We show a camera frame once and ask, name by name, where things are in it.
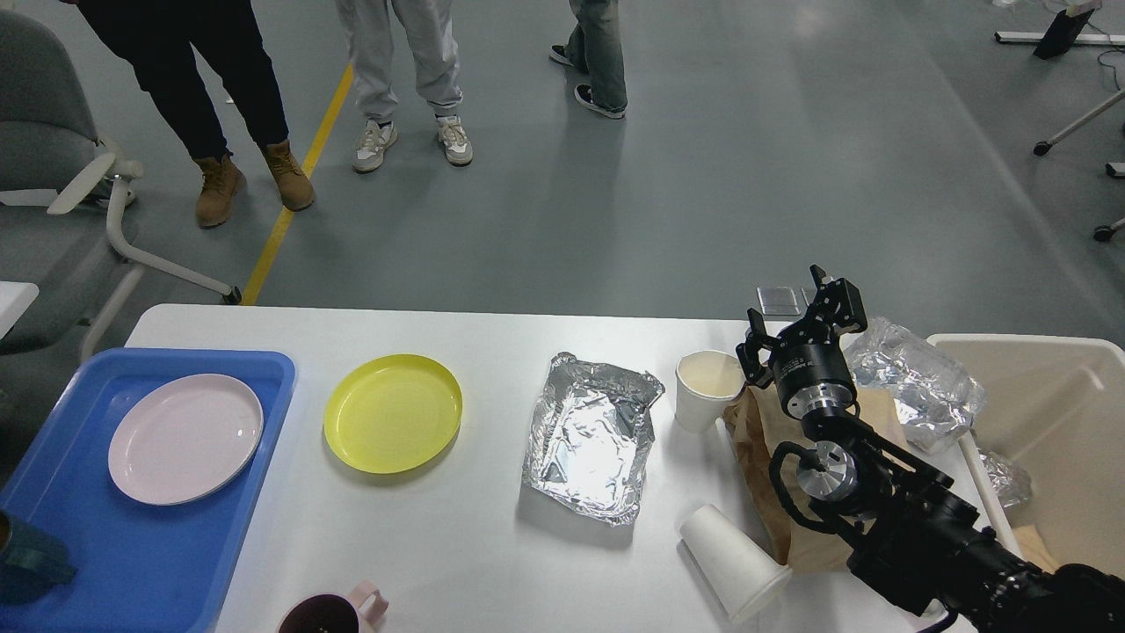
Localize metal floor socket plate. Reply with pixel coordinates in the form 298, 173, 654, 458
757, 286, 804, 317

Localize person black trousers brown boots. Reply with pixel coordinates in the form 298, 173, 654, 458
77, 1, 315, 229

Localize brown paper bag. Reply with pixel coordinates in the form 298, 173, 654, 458
722, 386, 908, 575

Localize person grey sweatpants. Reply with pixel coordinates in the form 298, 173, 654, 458
334, 0, 475, 174

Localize person faded jeans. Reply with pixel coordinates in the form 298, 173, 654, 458
548, 1, 628, 120

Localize crumpled foil wrap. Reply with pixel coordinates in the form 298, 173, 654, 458
844, 316, 987, 454

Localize aluminium foil tray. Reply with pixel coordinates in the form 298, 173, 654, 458
521, 352, 664, 527

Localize pink plate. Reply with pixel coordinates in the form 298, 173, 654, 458
107, 374, 266, 506

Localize beige plastic bin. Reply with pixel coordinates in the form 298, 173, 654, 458
929, 335, 1124, 576

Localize foil piece in bin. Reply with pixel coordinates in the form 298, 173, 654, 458
977, 447, 1034, 510

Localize pink mug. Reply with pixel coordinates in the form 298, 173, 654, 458
277, 580, 389, 632

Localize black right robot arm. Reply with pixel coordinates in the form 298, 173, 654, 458
736, 266, 1124, 632

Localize yellow plate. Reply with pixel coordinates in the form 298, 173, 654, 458
323, 353, 464, 476

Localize blue plastic tray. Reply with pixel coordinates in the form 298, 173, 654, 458
1, 349, 296, 632

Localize upright white paper cup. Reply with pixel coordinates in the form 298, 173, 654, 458
675, 350, 746, 433

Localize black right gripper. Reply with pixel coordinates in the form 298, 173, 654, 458
736, 265, 869, 419

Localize lying white paper cup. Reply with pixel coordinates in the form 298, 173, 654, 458
680, 505, 793, 622

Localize grey office chair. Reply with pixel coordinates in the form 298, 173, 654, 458
1, 11, 242, 358

